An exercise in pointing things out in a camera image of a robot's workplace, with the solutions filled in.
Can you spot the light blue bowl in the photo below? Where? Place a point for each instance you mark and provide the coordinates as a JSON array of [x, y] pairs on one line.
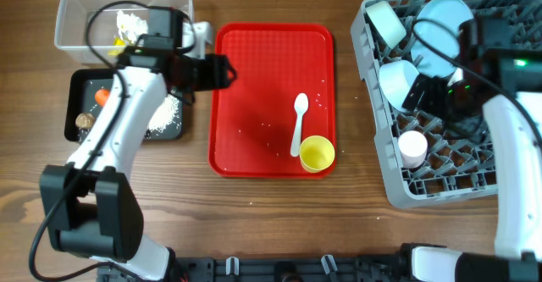
[[396, 80]]

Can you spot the large light blue plate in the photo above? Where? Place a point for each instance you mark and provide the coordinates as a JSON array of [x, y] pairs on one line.
[[451, 14]]

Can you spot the clear plastic waste bin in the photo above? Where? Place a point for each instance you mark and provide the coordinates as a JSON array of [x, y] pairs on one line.
[[74, 15]]

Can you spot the black rectangular tray bin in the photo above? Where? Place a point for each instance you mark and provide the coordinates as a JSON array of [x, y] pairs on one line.
[[83, 86]]

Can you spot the pink cup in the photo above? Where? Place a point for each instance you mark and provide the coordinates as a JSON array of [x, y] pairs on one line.
[[413, 147]]

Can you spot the pile of white rice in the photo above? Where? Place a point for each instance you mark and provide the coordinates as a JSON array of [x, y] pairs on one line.
[[167, 115]]

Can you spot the white tissue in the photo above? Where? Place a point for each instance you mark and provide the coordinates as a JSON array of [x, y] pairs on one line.
[[130, 28]]

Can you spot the yellow snack wrapper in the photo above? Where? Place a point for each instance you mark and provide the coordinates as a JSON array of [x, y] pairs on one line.
[[118, 47]]

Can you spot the brown walnut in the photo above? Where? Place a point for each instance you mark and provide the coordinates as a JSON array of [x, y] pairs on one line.
[[85, 121]]

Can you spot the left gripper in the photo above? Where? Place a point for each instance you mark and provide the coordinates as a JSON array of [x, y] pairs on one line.
[[215, 73]]

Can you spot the grey dishwasher rack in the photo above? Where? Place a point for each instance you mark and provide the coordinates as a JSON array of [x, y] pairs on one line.
[[454, 170]]

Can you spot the orange carrot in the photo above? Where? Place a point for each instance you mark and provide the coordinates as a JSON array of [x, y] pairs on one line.
[[101, 97]]

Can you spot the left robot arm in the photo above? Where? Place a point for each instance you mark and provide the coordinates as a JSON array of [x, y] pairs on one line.
[[90, 209]]

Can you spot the white plastic spoon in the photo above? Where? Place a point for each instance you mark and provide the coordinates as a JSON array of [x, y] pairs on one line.
[[301, 106]]

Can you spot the yellow cup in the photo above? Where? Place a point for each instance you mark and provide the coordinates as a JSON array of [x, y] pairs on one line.
[[317, 153]]

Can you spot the red serving tray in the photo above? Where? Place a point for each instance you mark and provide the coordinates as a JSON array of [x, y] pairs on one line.
[[252, 122]]

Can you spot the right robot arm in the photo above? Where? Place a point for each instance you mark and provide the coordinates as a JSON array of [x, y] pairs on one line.
[[502, 84]]

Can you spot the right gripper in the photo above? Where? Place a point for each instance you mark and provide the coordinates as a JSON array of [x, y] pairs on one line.
[[434, 86]]

